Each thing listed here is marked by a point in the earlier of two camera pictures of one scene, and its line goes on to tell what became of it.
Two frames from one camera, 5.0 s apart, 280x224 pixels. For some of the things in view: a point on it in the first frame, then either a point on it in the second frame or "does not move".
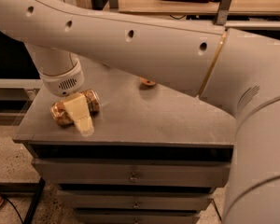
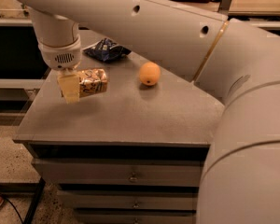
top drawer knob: (133, 179) does not move
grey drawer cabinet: (156, 155) does not move
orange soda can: (61, 113) -> (92, 81)
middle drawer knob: (135, 204) does not move
